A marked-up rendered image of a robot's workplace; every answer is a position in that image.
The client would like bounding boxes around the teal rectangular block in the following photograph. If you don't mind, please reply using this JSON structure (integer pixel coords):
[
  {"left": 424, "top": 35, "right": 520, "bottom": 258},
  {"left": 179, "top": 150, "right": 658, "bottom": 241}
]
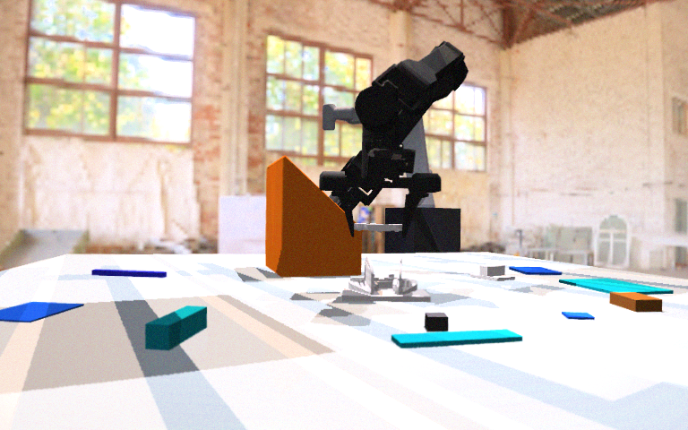
[{"left": 145, "top": 305, "right": 207, "bottom": 350}]

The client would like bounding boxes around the dark blue flat bar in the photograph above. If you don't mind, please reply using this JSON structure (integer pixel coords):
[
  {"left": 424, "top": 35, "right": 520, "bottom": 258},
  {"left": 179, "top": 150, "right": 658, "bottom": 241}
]
[{"left": 91, "top": 269, "right": 167, "bottom": 279}]

